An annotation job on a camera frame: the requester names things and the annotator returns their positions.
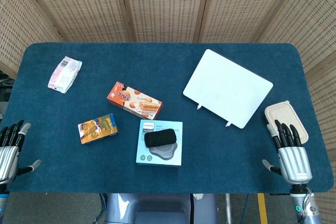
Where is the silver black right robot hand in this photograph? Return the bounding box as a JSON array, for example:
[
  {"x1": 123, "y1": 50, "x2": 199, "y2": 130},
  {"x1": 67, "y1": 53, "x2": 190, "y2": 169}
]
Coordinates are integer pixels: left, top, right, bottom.
[{"x1": 261, "y1": 120, "x2": 313, "y2": 184}]

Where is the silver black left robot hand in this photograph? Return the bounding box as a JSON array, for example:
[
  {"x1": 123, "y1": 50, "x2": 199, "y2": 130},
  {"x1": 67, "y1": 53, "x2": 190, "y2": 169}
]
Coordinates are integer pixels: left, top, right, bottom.
[{"x1": 0, "y1": 120, "x2": 41, "y2": 185}]

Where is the black and blue board eraser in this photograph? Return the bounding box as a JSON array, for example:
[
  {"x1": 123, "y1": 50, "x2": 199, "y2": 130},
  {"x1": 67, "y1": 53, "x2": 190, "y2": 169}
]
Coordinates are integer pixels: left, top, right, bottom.
[{"x1": 144, "y1": 128, "x2": 179, "y2": 148}]

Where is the beige lidded lunch box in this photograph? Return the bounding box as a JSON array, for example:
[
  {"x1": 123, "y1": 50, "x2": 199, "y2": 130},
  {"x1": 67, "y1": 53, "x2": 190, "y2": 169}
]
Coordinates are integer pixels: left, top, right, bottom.
[{"x1": 264, "y1": 100, "x2": 309, "y2": 145}]

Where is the metal table leg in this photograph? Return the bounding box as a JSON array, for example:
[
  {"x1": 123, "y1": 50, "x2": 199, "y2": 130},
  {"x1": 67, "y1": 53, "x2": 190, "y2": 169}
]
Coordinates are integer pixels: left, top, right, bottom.
[{"x1": 224, "y1": 194, "x2": 232, "y2": 224}]

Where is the yellow blue snack box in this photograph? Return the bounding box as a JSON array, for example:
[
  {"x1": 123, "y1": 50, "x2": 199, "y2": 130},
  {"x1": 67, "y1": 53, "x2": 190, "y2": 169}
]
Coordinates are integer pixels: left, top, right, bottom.
[{"x1": 77, "y1": 113, "x2": 119, "y2": 145}]

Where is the pink white snack packet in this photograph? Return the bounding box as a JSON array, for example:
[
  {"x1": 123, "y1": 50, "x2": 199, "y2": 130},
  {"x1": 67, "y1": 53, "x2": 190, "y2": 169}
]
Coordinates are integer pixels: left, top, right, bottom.
[{"x1": 47, "y1": 56, "x2": 83, "y2": 94}]

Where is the teal Philips speaker box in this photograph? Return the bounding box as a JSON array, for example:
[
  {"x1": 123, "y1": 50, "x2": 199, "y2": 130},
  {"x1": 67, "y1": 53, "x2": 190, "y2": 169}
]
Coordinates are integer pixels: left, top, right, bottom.
[{"x1": 135, "y1": 119, "x2": 184, "y2": 167}]

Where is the orange egg roll box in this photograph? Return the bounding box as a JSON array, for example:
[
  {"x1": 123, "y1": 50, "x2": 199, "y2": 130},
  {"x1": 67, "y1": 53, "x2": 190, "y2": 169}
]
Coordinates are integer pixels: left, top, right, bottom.
[{"x1": 107, "y1": 81, "x2": 163, "y2": 120}]

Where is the blue-grey robot torso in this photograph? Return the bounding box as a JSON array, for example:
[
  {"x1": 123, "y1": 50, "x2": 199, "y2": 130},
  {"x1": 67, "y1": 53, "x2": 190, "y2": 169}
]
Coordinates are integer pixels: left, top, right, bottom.
[{"x1": 104, "y1": 193, "x2": 218, "y2": 224}]

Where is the dark blue table mat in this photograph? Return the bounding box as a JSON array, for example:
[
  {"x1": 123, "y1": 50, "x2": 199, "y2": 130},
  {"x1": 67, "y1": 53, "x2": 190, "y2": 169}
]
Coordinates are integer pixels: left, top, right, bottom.
[{"x1": 1, "y1": 42, "x2": 335, "y2": 195}]

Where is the woven bamboo folding screen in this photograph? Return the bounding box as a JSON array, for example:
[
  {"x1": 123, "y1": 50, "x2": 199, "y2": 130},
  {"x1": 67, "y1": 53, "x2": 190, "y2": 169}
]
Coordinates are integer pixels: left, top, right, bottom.
[{"x1": 0, "y1": 0, "x2": 336, "y2": 224}]

